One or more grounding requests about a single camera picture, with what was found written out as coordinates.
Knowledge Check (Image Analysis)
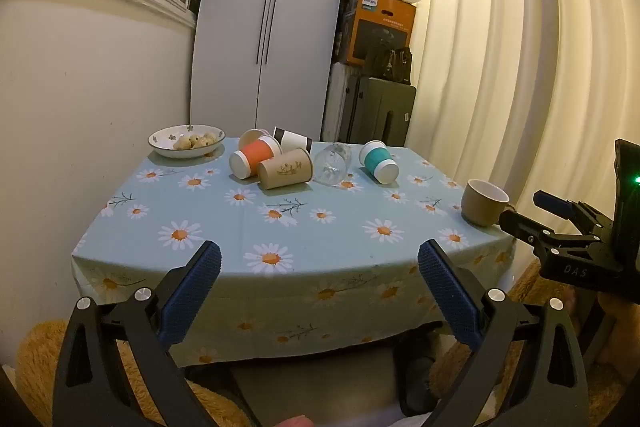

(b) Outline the blue daisy-print tablecloth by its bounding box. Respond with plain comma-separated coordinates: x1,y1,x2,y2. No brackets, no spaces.
71,137,518,369

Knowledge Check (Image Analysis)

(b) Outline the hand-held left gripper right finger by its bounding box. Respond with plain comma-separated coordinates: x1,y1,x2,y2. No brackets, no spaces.
417,239,590,427

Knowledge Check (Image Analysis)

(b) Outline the orange and white paper cup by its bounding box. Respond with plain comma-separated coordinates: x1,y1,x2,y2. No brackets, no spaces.
229,136,283,180

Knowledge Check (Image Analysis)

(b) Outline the white suitcase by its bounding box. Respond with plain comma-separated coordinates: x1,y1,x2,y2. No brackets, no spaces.
322,63,362,140

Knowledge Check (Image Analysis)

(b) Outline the white flower-print plate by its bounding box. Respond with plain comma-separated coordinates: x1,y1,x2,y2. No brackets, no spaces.
148,124,226,159

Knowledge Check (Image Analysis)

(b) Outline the cream curtain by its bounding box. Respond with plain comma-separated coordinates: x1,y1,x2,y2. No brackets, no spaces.
390,0,640,270

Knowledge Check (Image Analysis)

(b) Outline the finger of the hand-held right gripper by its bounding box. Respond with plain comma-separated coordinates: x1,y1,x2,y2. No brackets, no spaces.
532,189,616,239
498,209,597,259

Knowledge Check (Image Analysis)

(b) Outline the beige paper cup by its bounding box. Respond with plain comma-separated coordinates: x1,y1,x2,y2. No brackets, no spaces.
238,128,271,152

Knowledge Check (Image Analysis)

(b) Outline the grey-green suitcase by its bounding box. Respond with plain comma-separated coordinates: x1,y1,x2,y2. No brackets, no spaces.
347,77,418,148

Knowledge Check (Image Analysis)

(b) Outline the teal and white paper cup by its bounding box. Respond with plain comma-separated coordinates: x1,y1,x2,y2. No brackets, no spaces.
359,140,399,184

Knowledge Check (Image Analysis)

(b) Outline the black handbag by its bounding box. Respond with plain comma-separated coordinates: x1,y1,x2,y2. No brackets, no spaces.
367,43,414,84

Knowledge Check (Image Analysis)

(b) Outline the orange and black cardboard box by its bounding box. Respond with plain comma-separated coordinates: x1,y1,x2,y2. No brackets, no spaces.
334,0,418,66

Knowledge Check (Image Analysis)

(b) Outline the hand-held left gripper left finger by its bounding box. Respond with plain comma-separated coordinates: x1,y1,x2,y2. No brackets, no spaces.
52,241,222,427

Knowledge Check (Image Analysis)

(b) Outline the black wardrobe handle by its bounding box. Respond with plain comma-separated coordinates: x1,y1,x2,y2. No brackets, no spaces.
265,0,284,66
256,0,275,64

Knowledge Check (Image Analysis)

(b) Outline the clear drinking glass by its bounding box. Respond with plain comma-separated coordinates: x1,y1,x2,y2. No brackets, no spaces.
313,143,353,186

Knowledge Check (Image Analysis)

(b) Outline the brown ceramic mug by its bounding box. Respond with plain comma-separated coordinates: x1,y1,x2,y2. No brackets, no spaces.
460,179,517,228

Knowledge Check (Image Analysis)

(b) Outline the brown printed paper cup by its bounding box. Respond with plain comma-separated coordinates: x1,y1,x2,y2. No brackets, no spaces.
257,148,315,191

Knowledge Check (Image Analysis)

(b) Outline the black and white paper cup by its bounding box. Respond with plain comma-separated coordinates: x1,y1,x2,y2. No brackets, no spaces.
273,126,314,154

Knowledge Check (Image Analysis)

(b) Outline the brown plush rug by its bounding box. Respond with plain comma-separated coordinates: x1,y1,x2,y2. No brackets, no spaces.
14,274,640,427

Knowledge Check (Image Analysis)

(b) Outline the white wardrobe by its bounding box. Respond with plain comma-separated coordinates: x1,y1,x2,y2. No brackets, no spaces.
190,0,353,144

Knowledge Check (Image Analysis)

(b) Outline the pile of beige snacks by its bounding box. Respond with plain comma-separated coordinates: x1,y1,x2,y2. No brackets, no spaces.
172,133,219,151

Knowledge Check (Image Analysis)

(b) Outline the grey chair seat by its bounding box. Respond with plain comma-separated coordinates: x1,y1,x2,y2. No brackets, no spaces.
227,347,403,427

